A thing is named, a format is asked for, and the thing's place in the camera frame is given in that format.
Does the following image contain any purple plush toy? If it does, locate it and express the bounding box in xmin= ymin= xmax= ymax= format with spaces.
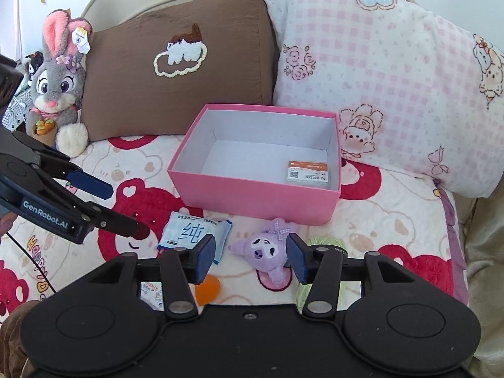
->
xmin=229 ymin=217 xmax=296 ymax=293

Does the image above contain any brown pillow with embroidered patch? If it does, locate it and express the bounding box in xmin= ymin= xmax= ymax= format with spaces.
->
xmin=81 ymin=0 xmax=276 ymax=142

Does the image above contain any pink cardboard box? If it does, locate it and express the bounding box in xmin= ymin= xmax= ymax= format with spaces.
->
xmin=166 ymin=103 xmax=342 ymax=226

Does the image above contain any black white plush toy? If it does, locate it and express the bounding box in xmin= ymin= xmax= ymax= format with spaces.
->
xmin=21 ymin=51 xmax=44 ymax=87

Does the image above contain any brown cloth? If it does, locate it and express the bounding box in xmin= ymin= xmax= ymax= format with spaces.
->
xmin=0 ymin=301 xmax=40 ymax=378

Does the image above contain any orange makeup sponge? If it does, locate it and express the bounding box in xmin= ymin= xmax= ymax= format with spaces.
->
xmin=195 ymin=275 xmax=221 ymax=307

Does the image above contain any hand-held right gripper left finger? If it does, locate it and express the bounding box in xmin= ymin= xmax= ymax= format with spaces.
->
xmin=89 ymin=234 xmax=217 ymax=321

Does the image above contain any white geometric patterned cloth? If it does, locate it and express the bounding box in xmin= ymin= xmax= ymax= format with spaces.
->
xmin=2 ymin=87 xmax=34 ymax=130

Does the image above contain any grey bunny plush toy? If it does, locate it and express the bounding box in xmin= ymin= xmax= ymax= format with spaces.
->
xmin=26 ymin=8 xmax=94 ymax=156

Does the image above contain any pink checked cartoon pillow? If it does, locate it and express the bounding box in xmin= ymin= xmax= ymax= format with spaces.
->
xmin=258 ymin=0 xmax=504 ymax=199

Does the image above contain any beige satin bedsheet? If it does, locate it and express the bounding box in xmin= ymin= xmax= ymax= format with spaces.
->
xmin=453 ymin=189 xmax=504 ymax=363

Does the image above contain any red bear printed blanket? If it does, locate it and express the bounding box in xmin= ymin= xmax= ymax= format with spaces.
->
xmin=0 ymin=134 xmax=469 ymax=324

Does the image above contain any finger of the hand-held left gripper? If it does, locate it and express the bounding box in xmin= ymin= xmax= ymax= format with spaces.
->
xmin=0 ymin=128 xmax=115 ymax=201
xmin=84 ymin=203 xmax=150 ymax=240

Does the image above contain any blue white wet wipes pack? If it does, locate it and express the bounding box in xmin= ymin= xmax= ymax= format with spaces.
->
xmin=157 ymin=211 xmax=234 ymax=265

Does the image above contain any black cable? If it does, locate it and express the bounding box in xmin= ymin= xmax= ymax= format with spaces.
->
xmin=0 ymin=233 xmax=60 ymax=296

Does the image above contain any small white orange packet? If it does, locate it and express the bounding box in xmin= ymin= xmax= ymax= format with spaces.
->
xmin=285 ymin=160 xmax=330 ymax=185

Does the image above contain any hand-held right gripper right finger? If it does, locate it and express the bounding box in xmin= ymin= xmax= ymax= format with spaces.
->
xmin=286 ymin=233 xmax=424 ymax=319

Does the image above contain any small cartoon print tissue pack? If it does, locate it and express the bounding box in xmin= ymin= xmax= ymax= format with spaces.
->
xmin=140 ymin=281 xmax=166 ymax=311

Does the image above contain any green yarn ball black label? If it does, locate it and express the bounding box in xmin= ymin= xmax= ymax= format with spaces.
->
xmin=292 ymin=235 xmax=348 ymax=311

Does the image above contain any white hang tag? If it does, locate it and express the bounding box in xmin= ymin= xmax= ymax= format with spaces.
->
xmin=73 ymin=27 xmax=92 ymax=54

